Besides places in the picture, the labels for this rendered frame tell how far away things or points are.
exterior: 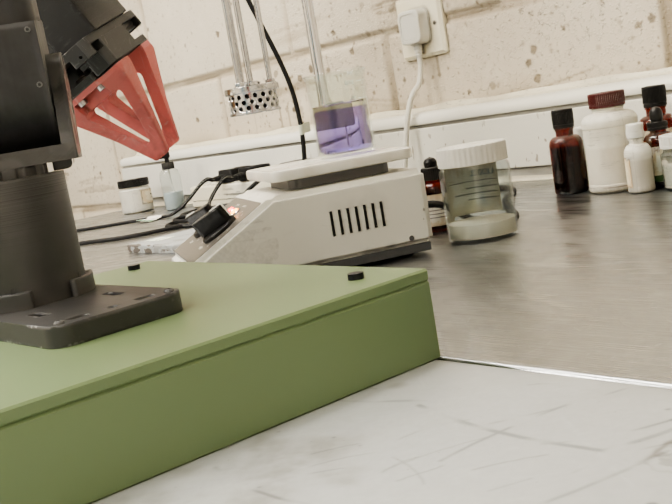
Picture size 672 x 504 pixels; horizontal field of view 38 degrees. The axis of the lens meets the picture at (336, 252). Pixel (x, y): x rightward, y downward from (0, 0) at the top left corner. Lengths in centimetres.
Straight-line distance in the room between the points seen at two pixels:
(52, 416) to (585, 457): 19
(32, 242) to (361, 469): 23
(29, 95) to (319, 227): 31
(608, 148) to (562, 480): 70
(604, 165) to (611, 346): 56
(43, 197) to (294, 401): 17
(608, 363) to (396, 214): 37
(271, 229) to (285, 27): 91
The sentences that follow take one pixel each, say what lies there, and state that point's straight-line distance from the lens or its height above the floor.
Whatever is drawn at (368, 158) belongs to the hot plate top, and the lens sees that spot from 77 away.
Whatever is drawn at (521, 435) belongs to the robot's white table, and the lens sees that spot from 36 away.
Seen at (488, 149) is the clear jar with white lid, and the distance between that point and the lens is 80.
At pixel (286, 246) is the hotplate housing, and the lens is 75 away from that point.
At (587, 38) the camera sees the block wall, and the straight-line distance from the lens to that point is 122.
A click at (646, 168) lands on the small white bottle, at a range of 97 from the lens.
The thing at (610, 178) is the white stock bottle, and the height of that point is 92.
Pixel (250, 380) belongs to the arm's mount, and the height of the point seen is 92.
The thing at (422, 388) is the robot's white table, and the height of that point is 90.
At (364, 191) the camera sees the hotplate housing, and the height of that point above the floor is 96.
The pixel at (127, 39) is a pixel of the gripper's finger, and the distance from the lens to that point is 75.
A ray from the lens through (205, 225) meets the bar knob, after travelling 78.
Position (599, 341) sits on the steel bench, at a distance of 47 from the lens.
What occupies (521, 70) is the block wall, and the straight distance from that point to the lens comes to 129.
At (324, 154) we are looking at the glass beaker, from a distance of 81.
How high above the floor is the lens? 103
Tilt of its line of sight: 8 degrees down
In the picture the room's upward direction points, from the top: 10 degrees counter-clockwise
